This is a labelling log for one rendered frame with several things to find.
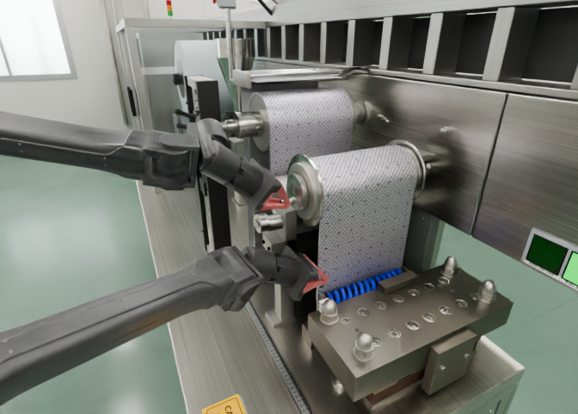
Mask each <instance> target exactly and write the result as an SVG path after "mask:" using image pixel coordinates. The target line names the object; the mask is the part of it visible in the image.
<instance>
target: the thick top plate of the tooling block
mask: <svg viewBox="0 0 578 414"><path fill-rule="evenodd" d="M441 269H442V265H440V266H438V267H435V268H433V269H429V270H426V271H424V272H421V273H419V274H417V275H418V276H419V277H418V282H417V283H414V284H412V285H409V286H407V287H403V288H400V289H398V290H396V291H393V292H391V293H388V294H383V293H382V292H381V291H379V290H378V289H374V290H372V291H370V292H367V293H364V294H361V295H358V296H355V297H353V298H351V299H348V300H344V301H342V302H339V303H336V306H337V313H338V314H337V316H338V318H339V320H338V322H337V324H335V325H326V324H323V323H322V322H321V321H320V315H321V313H320V312H319V310H317V311H315V312H311V313H309V317H308V337H309V338H310V340H311V341H312V342H313V344H314V345H315V347H316V348H317V350H318V351H319V353H320V354H321V356H322V357H323V359H324V360H325V361H326V363H327V364H328V365H329V367H330V369H331V370H332V372H333V373H334V375H335V377H336V378H337V379H338V380H339V381H340V383H341V385H342V386H343V388H344V389H345V391H346V392H347V394H348V395H349V397H350V398H351V400H353V402H355V401H357V400H359V399H362V398H364V397H365V396H367V395H369V394H371V393H373V392H375V391H377V390H378V389H380V388H382V387H384V386H387V385H389V384H390V383H392V382H394V381H396V380H399V379H401V378H402V377H403V376H405V375H407V374H410V373H412V372H414V371H415V370H417V369H419V368H422V367H424V366H426V365H427V359H428V355H429V351H430V347H431V346H433V345H435V344H436V343H439V342H441V341H443V340H445V339H447V338H448V337H451V336H453V335H455V334H457V333H459V332H460V331H464V330H466V329H468V328H469V329H470V330H472V331H473V332H474V333H476V334H477V339H478V338H479V337H482V336H484V335H486V334H488V333H490V332H491V331H493V330H495V329H497V328H499V327H501V326H503V325H505V324H506V323H507V320H508V317H509V314H510V312H511V309H512V306H513V302H512V301H511V300H510V299H508V298H506V297H505V296H503V295H502V294H500V293H498V292H497V295H496V301H495V303H493V304H488V303H484V302H482V301H480V300H479V299H478V298H477V292H478V289H479V287H481V286H482V284H483V283H482V282H481V281H479V280H478V279H477V278H475V277H474V276H472V275H470V274H469V273H467V272H466V271H464V270H462V269H461V268H460V267H458V276H457V277H453V278H451V277H447V276H445V275H442V274H441V272H440V270H441ZM363 331H366V332H368V333H369V334H370V335H371V336H372V344H373V352H374V357H373V359H372V360H371V361H367V362H364V361H359V360H357V359H356V358H355V357H354V355H353V348H354V342H355V340H356V339H357V336H358V335H359V334H360V333H361V332H363Z"/></svg>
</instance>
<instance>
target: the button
mask: <svg viewBox="0 0 578 414"><path fill-rule="evenodd" d="M202 414H246V412H245V410H244V407H243V403H242V400H241V399H240V396H239V394H237V395H234V396H232V397H230V398H227V399H225V400H222V401H220V402H218V403H216V404H214V405H210V406H208V407H206V408H204V409H203V410H202Z"/></svg>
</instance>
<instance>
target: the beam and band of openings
mask: <svg viewBox="0 0 578 414"><path fill-rule="evenodd" d="M568 6H578V0H296V1H291V2H288V3H280V4H275V5H272V6H268V7H269V8H270V9H271V11H272V14H273V16H271V15H270V14H269V13H268V12H267V11H266V10H265V9H264V8H259V9H252V10H247V11H243V12H239V13H235V14H231V20H236V21H265V22H266V28H265V53H266V61H272V62H279V63H286V64H293V65H306V66H313V67H319V68H328V67H351V66H352V67H360V68H361V69H363V68H368V69H369V73H368V74H374V75H381V76H388V77H401V78H407V79H414V80H421V81H428V82H436V83H449V84H456V85H463V86H470V87H477V88H484V89H491V90H503V91H510V92H517V93H524V94H531V95H538V96H551V97H558V98H565V99H572V100H578V7H568ZM555 7H568V8H556V9H544V8H555ZM486 12H496V13H486ZM474 13H484V14H474ZM467 14H472V15H467ZM428 16H431V17H428ZM416 17H424V18H416ZM381 20H383V21H381ZM346 22H348V23H346ZM343 62H346V63H343ZM375 65H379V66H375ZM409 68H412V69H422V71H421V70H411V69H409ZM456 72H459V73H469V74H478V75H483V76H476V75H466V74H457V73H456ZM522 78H525V79H535V80H544V81H554V82H564V83H549V82H540V81H531V80H522ZM567 83H572V84H567Z"/></svg>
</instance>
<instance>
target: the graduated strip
mask: <svg viewBox="0 0 578 414"><path fill-rule="evenodd" d="M245 308H246V310H247V312H248V314H249V316H250V317H251V319H252V321H253V323H254V325H255V328H256V329H257V331H258V333H259V334H260V336H261V339H262V341H263V342H264V344H265V346H266V348H267V351H268V352H269V354H270V355H271V357H272V359H273V361H274V364H275V366H276V367H277V369H278V370H279V372H280V375H281V377H282V379H283V381H284V382H285V384H286V387H287V388H288V390H289V392H290V394H291V395H292V398H293V400H294V402H295V404H296V405H297V407H298V409H299V411H300V413H301V414H314V412H313V410H312V409H311V407H310V405H309V403H308V402H307V400H306V398H305V396H304V395H303V393H302V391H301V389H300V388H299V386H298V383H297V381H296V380H295V379H294V377H293V375H292V373H291V371H290V369H289V367H288V366H287V365H286V362H285V360H284V359H283V357H282V355H281V353H280V352H279V350H278V348H277V346H276V345H275V343H274V340H273V339H272V338H271V336H270V334H269V332H268V330H267V328H266V326H265V325H264V324H263V322H262V320H261V317H260V316H259V314H258V312H257V310H256V309H255V307H254V305H253V303H252V302H251V300H250V299H249V301H248V302H247V304H246V305H245Z"/></svg>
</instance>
